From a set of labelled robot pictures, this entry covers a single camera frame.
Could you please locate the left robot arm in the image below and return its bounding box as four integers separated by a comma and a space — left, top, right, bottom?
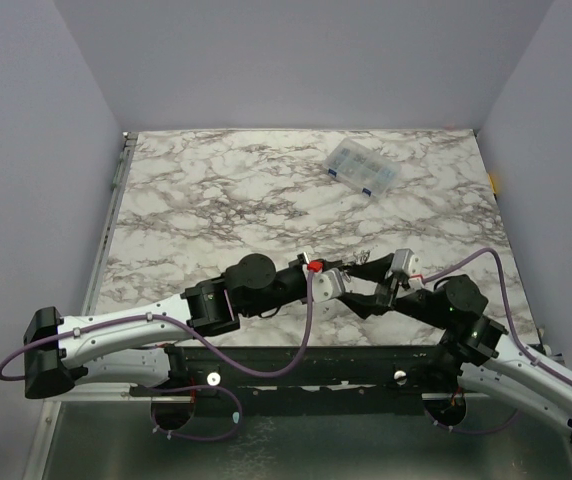
23, 253, 345, 399

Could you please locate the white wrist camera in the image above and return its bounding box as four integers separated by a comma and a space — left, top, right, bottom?
312, 268, 347, 303
387, 248, 423, 291

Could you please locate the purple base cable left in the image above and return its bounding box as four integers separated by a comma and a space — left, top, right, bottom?
151, 384, 245, 442

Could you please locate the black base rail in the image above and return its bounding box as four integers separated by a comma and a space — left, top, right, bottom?
151, 346, 467, 426

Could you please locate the clear plastic organizer box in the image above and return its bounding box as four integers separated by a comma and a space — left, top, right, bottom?
323, 138, 401, 198

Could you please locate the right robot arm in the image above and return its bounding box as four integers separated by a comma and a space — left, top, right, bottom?
340, 249, 572, 446

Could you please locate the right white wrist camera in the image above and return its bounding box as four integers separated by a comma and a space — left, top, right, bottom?
387, 248, 423, 291

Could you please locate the large metal keyring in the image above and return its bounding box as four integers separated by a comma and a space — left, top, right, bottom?
339, 249, 371, 275

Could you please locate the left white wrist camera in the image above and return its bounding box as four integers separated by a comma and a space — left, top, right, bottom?
312, 268, 347, 303

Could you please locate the left aluminium side rail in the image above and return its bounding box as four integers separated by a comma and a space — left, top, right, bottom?
81, 132, 139, 316

